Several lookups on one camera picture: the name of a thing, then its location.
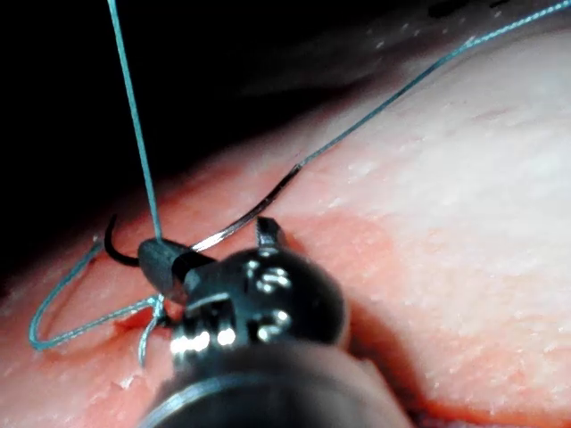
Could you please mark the right arm needle driver jaw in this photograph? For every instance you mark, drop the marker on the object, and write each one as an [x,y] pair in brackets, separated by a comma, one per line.
[163,265]
[269,234]

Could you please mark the right arm needle driver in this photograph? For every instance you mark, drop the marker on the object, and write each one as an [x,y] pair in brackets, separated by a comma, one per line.
[276,303]

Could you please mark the blue thread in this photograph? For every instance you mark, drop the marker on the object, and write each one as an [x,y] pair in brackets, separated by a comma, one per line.
[134,111]

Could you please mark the dark right arm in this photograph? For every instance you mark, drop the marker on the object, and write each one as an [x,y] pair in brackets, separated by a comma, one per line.
[276,392]

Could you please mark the curved steel needle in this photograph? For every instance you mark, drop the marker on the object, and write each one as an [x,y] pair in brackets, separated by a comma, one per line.
[250,216]

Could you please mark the tissue pad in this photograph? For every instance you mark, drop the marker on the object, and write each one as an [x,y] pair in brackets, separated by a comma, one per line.
[446,223]

